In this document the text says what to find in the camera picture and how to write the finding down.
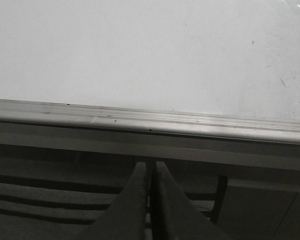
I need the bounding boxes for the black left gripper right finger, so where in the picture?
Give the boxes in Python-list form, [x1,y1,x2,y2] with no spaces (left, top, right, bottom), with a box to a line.
[151,162,231,240]

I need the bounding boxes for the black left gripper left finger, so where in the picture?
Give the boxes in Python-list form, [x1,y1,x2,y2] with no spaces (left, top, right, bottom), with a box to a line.
[75,162,147,240]

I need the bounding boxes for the white whiteboard with aluminium frame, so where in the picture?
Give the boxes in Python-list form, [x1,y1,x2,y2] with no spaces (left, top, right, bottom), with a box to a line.
[0,0,300,144]

